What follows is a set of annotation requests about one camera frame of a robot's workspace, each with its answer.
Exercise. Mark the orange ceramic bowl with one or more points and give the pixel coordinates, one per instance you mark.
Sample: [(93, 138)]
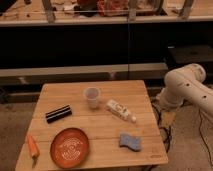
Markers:
[(69, 148)]

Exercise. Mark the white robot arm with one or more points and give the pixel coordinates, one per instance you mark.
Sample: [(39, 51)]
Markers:
[(186, 83)]

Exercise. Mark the clear plastic cup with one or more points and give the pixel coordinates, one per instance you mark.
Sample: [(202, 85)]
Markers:
[(92, 94)]

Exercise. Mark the white tube bottle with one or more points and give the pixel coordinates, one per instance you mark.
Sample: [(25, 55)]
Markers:
[(120, 111)]

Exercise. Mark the wooden folding table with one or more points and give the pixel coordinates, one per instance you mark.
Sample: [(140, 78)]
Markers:
[(101, 126)]

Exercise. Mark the black striped box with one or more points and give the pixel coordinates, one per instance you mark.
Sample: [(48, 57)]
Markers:
[(58, 114)]

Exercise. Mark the blue sponge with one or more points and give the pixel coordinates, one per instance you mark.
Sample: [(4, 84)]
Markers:
[(131, 142)]

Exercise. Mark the black box on shelf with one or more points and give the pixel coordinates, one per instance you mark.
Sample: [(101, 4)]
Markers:
[(181, 56)]

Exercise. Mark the long metal shelf rack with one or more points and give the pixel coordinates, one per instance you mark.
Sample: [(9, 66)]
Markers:
[(79, 40)]

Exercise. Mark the orange carrot toy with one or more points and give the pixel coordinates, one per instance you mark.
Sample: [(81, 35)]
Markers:
[(33, 149)]

